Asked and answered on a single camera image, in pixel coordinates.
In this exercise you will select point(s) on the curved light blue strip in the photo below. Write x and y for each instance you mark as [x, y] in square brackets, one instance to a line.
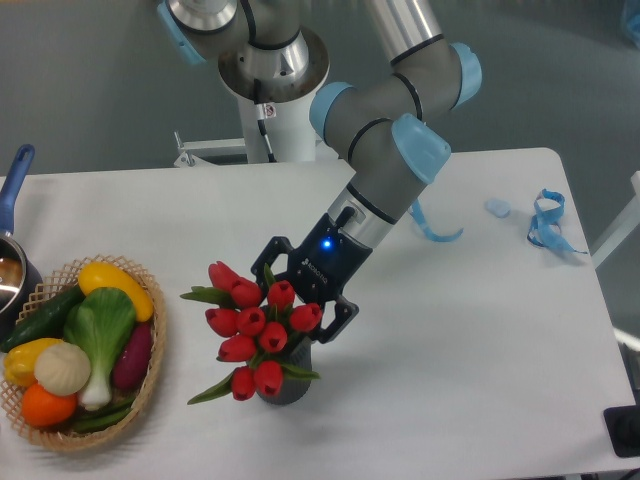
[421, 222]

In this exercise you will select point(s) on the blue object top corner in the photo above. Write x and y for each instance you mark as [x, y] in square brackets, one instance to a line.
[630, 21]

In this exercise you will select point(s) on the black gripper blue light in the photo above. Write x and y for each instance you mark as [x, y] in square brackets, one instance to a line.
[318, 269]

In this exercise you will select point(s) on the dark grey ribbed vase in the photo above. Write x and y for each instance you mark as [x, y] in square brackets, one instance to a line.
[295, 385]

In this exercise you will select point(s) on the purple sweet potato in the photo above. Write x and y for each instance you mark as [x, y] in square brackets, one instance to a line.
[131, 367]

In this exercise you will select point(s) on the green bean pods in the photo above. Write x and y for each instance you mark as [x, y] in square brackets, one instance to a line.
[103, 418]

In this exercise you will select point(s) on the white frame bar right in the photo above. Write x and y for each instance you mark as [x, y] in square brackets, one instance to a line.
[619, 229]

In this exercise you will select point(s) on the red tulip bouquet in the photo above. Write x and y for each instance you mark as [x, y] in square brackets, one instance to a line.
[259, 326]

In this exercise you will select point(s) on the blue handled saucepan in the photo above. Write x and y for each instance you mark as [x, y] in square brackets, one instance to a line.
[19, 277]

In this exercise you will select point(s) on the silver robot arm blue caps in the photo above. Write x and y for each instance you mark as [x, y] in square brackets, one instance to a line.
[277, 70]

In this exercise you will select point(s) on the green bok choy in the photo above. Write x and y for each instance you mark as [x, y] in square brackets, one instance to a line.
[101, 326]

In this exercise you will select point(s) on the black device at edge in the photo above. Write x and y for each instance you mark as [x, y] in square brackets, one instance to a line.
[623, 429]

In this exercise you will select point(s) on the green cucumber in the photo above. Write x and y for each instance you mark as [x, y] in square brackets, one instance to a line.
[46, 321]

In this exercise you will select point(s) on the cream white garlic bulb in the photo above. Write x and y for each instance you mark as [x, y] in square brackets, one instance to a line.
[62, 369]

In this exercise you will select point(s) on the woven wicker basket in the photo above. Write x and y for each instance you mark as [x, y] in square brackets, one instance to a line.
[63, 439]

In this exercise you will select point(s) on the orange fruit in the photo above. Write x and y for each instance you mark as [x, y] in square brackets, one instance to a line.
[40, 408]

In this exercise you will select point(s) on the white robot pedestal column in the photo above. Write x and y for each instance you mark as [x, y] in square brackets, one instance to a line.
[258, 120]

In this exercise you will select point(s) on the yellow bell pepper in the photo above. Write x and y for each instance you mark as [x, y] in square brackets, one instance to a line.
[19, 363]

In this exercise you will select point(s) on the tangled blue ribbon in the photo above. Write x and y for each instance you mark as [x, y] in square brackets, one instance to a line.
[544, 228]

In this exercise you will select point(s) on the white metal base frame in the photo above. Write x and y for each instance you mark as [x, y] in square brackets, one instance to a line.
[233, 151]

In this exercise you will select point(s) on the small pale blue cap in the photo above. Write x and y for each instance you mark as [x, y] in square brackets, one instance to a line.
[498, 208]

